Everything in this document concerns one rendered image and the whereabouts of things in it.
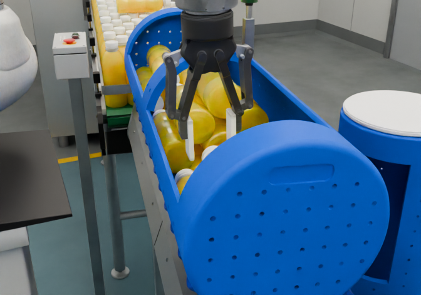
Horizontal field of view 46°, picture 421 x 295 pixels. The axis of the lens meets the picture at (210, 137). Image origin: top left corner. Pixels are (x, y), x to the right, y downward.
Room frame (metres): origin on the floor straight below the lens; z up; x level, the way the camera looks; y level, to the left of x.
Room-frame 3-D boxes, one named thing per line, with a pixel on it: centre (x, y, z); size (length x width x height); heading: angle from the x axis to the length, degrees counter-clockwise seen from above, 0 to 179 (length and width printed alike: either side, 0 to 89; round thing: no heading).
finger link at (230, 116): (0.73, -0.03, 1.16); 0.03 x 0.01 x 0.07; 15
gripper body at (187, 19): (0.72, 0.00, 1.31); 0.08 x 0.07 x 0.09; 105
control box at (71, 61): (1.56, 0.45, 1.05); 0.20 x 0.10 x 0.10; 14
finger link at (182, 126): (0.71, 0.05, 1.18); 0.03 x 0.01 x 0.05; 105
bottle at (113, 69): (1.51, 0.30, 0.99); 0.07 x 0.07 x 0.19
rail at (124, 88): (1.51, 0.13, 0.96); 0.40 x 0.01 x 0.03; 104
